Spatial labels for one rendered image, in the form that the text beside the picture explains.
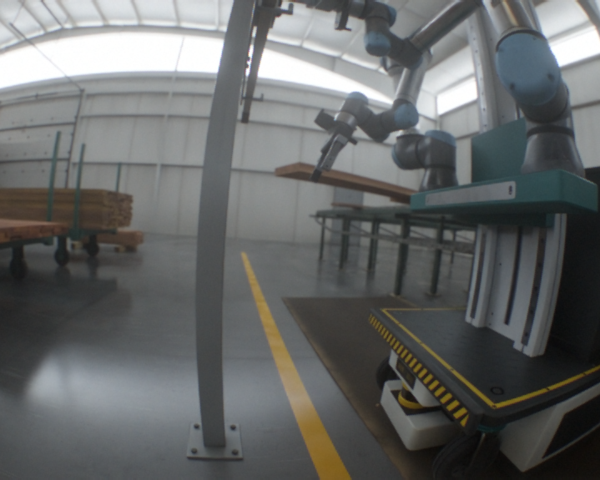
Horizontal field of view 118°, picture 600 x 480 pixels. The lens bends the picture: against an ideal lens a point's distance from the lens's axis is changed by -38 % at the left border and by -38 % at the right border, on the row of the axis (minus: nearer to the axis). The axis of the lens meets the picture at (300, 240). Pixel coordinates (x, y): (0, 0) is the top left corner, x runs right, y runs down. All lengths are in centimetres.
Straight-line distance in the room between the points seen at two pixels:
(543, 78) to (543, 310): 55
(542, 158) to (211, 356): 81
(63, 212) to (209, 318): 285
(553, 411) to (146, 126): 999
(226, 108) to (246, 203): 835
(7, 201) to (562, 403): 431
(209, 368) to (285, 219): 852
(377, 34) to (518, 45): 44
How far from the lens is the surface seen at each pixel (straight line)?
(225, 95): 68
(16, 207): 382
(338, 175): 162
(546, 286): 83
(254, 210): 898
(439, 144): 104
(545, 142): 64
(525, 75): 55
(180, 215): 911
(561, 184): 58
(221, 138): 64
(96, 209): 316
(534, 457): 83
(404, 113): 90
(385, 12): 96
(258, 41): 67
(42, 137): 1157
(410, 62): 98
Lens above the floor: 62
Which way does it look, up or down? 3 degrees down
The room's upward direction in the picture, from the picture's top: 4 degrees clockwise
